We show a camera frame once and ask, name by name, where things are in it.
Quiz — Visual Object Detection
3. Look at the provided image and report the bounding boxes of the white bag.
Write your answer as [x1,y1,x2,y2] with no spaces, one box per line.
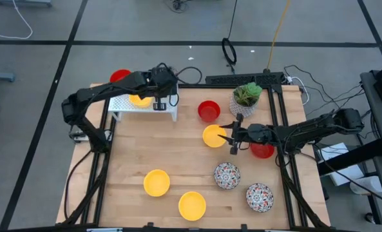
[350,175,382,197]

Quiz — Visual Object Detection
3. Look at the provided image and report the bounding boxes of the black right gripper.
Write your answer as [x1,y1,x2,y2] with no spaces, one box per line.
[216,113,272,155]

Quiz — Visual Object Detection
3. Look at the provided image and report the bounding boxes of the yellow cable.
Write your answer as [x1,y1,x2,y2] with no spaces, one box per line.
[266,0,292,71]

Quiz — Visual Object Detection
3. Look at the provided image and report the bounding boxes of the red plastic mini bowl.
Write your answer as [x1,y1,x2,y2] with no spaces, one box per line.
[197,100,222,123]
[109,68,133,84]
[249,142,276,160]

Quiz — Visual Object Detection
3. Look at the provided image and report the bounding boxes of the black aluminium extrusion frame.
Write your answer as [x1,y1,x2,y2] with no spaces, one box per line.
[61,82,332,232]

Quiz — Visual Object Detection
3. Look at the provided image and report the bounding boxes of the black floral patterned mini bowl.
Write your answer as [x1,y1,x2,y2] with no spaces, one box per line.
[245,182,274,213]
[213,162,242,190]

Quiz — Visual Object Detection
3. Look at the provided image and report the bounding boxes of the black caster wheel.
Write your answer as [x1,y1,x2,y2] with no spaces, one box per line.
[364,211,377,225]

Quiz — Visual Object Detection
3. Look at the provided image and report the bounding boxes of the white perforated metal shelf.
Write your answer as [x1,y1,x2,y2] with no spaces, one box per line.
[108,84,179,122]

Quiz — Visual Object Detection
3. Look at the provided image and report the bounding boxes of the white floor cable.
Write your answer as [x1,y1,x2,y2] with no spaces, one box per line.
[0,0,33,41]

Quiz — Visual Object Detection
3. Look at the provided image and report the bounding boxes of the white paper box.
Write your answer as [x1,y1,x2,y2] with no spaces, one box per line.
[319,142,366,188]

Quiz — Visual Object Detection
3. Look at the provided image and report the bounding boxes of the black cable bundle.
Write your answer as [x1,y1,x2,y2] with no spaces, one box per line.
[163,0,191,14]

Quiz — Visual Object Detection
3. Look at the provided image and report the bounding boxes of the grey desk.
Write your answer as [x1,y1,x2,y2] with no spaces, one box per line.
[359,69,382,232]

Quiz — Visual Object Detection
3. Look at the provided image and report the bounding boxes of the white plug with cable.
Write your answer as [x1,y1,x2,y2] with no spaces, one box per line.
[285,75,310,106]

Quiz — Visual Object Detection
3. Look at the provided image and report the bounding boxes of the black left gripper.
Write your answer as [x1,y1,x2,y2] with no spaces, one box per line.
[147,66,180,111]

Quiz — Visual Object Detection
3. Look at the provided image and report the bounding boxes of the black coiled cable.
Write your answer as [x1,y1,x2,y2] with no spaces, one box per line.
[221,0,239,74]

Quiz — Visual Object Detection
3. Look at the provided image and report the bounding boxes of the yellow plastic mini bowl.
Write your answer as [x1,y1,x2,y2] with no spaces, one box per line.
[143,169,171,198]
[202,124,227,149]
[128,93,154,109]
[178,191,207,222]

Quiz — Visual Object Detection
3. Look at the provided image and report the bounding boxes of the black desk base beam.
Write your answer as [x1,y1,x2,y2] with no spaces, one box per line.
[317,138,382,177]

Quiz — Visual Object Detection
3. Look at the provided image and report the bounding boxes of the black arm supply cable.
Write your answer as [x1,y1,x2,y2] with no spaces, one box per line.
[63,150,93,222]

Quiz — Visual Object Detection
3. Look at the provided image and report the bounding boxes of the white patterned pot with plant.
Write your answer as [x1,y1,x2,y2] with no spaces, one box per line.
[228,82,263,119]

